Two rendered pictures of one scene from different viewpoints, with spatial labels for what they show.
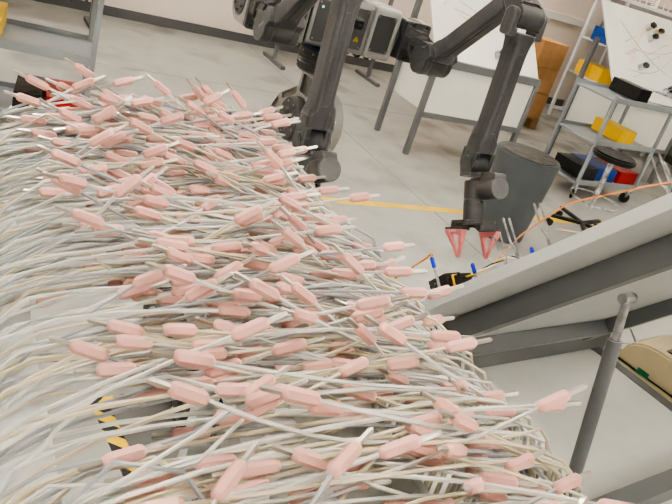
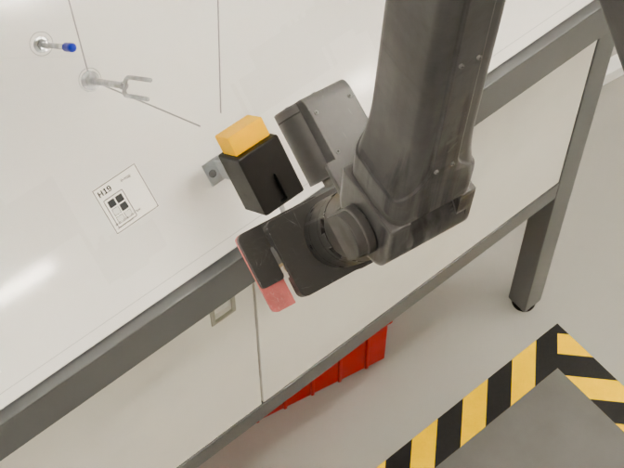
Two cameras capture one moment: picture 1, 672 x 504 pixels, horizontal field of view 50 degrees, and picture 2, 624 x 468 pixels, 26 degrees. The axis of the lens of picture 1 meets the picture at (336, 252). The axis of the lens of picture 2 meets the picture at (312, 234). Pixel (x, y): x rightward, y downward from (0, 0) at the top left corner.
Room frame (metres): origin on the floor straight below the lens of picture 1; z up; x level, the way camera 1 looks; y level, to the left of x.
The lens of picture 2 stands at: (2.40, -0.33, 2.01)
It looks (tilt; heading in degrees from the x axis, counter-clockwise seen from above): 58 degrees down; 181
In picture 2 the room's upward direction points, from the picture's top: straight up
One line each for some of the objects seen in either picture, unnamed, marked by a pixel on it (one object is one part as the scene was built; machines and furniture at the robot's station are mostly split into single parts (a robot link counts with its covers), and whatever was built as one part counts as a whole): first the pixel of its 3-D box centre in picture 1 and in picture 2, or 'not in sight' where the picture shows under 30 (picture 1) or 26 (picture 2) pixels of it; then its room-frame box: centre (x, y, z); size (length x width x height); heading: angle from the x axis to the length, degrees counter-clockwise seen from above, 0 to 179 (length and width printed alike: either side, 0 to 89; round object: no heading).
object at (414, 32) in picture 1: (418, 45); not in sight; (2.26, -0.04, 1.45); 0.09 x 0.08 x 0.12; 123
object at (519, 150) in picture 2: not in sight; (426, 205); (1.46, -0.21, 0.60); 0.55 x 0.03 x 0.39; 131
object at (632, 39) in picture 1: (627, 95); not in sight; (8.14, -2.45, 0.83); 1.18 x 0.72 x 1.65; 125
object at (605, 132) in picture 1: (610, 139); not in sight; (6.96, -2.12, 0.54); 0.99 x 0.50 x 1.08; 126
